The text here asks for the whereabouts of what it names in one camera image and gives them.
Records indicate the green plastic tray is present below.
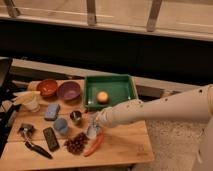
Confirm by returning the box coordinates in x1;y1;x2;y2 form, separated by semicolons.
83;75;138;111

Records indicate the black handled peeler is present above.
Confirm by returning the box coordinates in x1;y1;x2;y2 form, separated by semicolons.
25;141;53;159

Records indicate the orange carrot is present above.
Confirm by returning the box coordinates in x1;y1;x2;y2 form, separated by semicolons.
83;133;104;157

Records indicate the purple bowl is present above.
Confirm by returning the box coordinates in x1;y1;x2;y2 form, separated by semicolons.
57;81;81;101

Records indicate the light blue towel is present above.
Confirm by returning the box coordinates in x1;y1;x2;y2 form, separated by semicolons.
86;113;100;139

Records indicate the orange fruit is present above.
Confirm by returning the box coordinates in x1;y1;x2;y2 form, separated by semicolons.
96;91;109;104

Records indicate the yellow banana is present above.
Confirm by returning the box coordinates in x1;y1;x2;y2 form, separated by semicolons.
12;91;40;105

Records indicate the brown grape bunch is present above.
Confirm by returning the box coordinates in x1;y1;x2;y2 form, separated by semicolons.
64;132;88;155

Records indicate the black equipment at left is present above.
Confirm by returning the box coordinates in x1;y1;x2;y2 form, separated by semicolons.
0;58;18;157

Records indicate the blue sponge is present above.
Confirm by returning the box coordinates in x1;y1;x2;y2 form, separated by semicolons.
44;103;60;121

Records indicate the red bowl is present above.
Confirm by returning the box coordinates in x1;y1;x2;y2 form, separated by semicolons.
36;79;58;97

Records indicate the blue plastic cup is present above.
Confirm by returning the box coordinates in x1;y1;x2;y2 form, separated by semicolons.
53;118;69;135

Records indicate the small metal cup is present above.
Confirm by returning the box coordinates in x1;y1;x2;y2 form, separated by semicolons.
70;110;82;126

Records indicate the black remote control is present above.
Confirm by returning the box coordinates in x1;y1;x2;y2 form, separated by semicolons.
43;127;60;152

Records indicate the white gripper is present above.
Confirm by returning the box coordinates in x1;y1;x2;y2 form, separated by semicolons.
93;109;109;132

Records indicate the wooden round block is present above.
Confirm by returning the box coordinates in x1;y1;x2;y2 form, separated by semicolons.
27;81;39;91

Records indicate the white cup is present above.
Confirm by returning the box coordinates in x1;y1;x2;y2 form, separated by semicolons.
23;96;40;112

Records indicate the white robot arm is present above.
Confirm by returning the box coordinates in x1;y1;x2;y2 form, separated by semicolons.
96;84;213;171

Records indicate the metal can opener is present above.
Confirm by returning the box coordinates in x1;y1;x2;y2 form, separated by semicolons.
18;123;35;141

